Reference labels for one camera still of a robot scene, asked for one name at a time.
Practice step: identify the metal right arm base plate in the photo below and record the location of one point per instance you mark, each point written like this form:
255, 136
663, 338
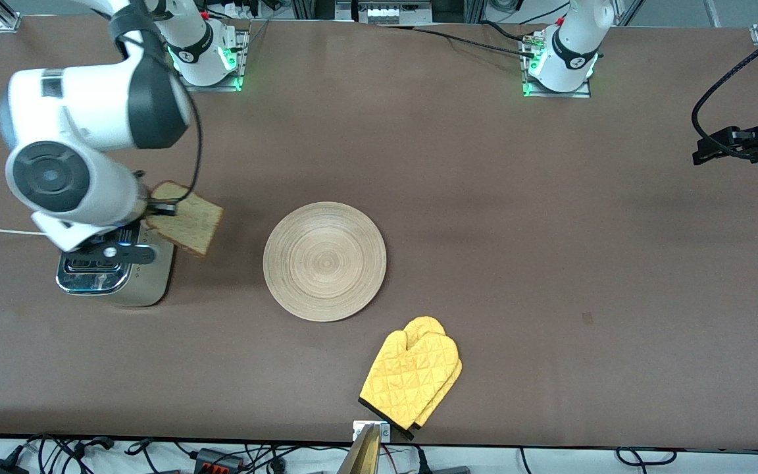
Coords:
218, 86

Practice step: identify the chrome and beige toaster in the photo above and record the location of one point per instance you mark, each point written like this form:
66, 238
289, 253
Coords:
152, 276

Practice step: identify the yellow quilted oven mitt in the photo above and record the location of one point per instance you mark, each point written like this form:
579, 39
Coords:
405, 378
426, 324

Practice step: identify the white power strip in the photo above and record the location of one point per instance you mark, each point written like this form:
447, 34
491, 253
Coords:
385, 12

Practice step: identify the white metal camera bracket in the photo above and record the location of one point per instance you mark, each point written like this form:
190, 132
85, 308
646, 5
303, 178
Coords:
385, 431

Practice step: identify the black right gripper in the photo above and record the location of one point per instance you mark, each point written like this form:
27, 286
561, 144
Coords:
163, 209

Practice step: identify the tan wedge-shaped camera post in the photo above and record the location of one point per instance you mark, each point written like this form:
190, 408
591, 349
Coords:
362, 457

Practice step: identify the black power adapter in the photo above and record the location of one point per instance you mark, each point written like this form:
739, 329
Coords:
0, 467

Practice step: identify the round wooden plate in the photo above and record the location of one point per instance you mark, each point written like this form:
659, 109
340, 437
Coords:
324, 262

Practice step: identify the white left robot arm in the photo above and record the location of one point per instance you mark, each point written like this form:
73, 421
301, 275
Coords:
573, 46

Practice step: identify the black box with orange clips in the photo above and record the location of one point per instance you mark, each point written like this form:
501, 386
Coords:
220, 459

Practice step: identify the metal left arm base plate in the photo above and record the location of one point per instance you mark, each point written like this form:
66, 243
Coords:
580, 93

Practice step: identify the slice of bread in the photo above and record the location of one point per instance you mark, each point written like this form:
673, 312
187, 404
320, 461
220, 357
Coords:
195, 227

